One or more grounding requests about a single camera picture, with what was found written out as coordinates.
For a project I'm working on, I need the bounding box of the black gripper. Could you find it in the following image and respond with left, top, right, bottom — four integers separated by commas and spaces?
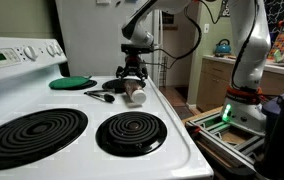
115, 54, 149, 82

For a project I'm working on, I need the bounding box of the spice jar white lid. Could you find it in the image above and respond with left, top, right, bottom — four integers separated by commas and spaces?
123, 79, 148, 105

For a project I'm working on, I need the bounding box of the black tripod stand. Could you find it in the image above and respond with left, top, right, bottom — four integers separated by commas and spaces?
253, 58, 284, 180

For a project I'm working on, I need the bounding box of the large black coil burner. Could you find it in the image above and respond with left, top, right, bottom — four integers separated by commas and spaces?
101, 78, 147, 92
0, 108, 89, 171

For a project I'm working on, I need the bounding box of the black tipped kitchen utensil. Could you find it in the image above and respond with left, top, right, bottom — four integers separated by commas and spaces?
83, 87, 125, 104

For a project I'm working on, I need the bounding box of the white refrigerator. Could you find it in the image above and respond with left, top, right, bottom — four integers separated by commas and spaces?
55, 0, 165, 88

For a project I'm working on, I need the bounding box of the white electric stove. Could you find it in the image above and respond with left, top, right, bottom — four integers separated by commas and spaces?
0, 35, 215, 180

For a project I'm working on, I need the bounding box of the white stove knob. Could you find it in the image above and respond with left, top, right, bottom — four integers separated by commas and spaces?
46, 44, 57, 57
54, 43, 65, 56
23, 45, 38, 61

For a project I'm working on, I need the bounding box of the wooden kitchen cabinet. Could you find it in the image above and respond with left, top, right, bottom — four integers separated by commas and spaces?
196, 54, 284, 113

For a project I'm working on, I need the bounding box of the teal kettle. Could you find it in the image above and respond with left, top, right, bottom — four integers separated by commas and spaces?
214, 38, 232, 57

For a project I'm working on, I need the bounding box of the dark blue container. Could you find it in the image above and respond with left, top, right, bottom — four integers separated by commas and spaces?
261, 94, 284, 134

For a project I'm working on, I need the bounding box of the small green white item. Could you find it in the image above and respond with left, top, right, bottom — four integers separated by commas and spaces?
272, 49, 284, 64

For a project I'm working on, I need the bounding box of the black white patterned curtain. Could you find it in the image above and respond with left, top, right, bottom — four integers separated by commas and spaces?
265, 0, 284, 24

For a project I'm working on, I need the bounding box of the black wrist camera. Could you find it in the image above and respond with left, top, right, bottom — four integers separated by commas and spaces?
120, 43, 155, 55

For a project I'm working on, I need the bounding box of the dark framed wall picture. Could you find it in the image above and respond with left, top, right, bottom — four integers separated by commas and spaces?
161, 11, 179, 32

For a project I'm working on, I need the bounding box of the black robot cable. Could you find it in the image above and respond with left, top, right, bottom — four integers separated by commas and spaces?
151, 0, 204, 62

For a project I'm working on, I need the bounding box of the aluminium extrusion frame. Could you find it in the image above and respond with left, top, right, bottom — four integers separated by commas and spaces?
185, 109, 266, 168

